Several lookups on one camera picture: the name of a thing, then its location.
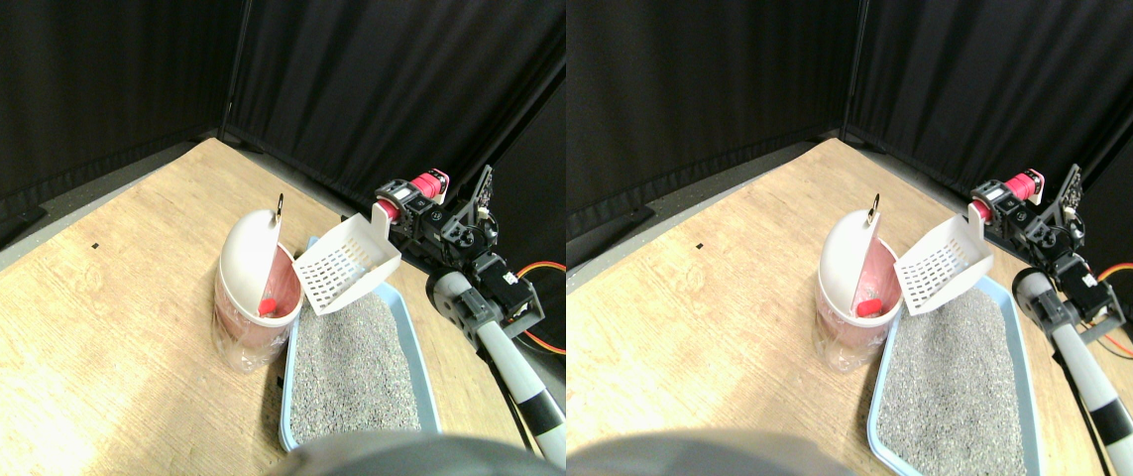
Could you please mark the black bracket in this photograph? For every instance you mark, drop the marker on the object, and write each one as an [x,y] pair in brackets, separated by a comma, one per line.
[480,198]
[1070,196]

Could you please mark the red lump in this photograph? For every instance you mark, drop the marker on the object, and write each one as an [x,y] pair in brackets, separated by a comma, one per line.
[268,304]
[868,307]

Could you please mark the white bin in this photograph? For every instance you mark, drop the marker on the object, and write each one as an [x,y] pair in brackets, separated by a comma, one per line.
[849,253]
[247,253]

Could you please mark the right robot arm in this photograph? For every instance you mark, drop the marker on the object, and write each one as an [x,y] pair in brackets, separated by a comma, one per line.
[516,367]
[1081,367]

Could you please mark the blue litter tray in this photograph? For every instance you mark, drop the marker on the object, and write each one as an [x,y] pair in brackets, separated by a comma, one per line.
[353,372]
[953,387]

